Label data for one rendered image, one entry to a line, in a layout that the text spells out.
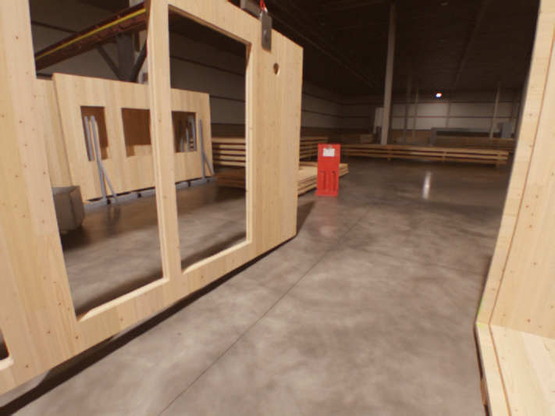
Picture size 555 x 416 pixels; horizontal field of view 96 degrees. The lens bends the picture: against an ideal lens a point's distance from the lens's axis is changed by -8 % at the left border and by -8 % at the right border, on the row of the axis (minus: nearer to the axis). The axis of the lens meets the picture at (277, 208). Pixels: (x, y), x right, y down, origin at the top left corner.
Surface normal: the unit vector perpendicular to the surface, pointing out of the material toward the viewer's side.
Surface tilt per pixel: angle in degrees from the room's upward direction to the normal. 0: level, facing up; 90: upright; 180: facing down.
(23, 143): 90
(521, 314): 90
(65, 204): 90
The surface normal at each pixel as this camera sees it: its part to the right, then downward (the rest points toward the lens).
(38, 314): 0.84, 0.14
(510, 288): -0.50, 0.23
